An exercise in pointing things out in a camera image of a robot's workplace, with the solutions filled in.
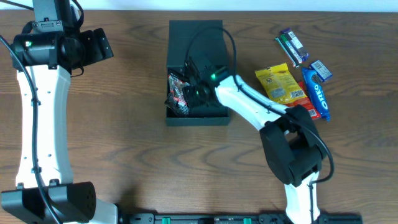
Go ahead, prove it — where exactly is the dark green box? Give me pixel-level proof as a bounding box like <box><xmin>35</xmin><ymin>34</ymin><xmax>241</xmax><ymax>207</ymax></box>
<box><xmin>165</xmin><ymin>20</ymin><xmax>230</xmax><ymax>126</ymax></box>

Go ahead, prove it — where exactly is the black red snack packet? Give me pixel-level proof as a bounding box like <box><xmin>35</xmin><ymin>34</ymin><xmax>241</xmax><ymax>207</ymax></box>
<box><xmin>165</xmin><ymin>72</ymin><xmax>190</xmax><ymax>116</ymax></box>

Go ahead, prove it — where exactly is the yellow Hacks candy bag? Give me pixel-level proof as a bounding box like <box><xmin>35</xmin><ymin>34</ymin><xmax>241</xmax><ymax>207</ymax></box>
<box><xmin>255</xmin><ymin>63</ymin><xmax>306</xmax><ymax>105</ymax></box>

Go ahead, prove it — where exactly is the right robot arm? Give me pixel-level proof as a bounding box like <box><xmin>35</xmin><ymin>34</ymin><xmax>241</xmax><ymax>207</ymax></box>
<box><xmin>182</xmin><ymin>57</ymin><xmax>326</xmax><ymax>223</ymax></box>

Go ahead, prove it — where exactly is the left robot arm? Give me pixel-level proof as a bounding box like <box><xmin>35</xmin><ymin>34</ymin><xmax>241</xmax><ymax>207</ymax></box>
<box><xmin>1</xmin><ymin>0</ymin><xmax>119</xmax><ymax>223</ymax></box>

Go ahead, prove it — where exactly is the blue Oreo cookie pack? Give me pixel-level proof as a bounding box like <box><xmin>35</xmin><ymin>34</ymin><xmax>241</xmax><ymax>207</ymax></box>
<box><xmin>301</xmin><ymin>67</ymin><xmax>331</xmax><ymax>121</ymax></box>

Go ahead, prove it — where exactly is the green chocolate bar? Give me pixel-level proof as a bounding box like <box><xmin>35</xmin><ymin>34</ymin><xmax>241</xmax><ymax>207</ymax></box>
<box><xmin>274</xmin><ymin>35</ymin><xmax>303</xmax><ymax>68</ymax></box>

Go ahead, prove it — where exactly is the dark blue chocolate bar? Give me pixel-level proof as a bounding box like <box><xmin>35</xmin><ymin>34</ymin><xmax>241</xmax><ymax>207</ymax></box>
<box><xmin>280</xmin><ymin>28</ymin><xmax>309</xmax><ymax>62</ymax></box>

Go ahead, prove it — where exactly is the small blue box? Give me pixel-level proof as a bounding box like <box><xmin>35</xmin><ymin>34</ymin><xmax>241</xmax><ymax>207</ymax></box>
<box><xmin>310</xmin><ymin>60</ymin><xmax>333</xmax><ymax>82</ymax></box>

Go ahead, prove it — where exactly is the right black cable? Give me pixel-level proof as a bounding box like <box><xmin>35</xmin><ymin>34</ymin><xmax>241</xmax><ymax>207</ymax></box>
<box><xmin>183</xmin><ymin>26</ymin><xmax>335</xmax><ymax>224</ymax></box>

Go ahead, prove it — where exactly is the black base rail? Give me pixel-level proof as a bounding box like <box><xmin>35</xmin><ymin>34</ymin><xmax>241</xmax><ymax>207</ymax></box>
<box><xmin>118</xmin><ymin>213</ymin><xmax>363</xmax><ymax>224</ymax></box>

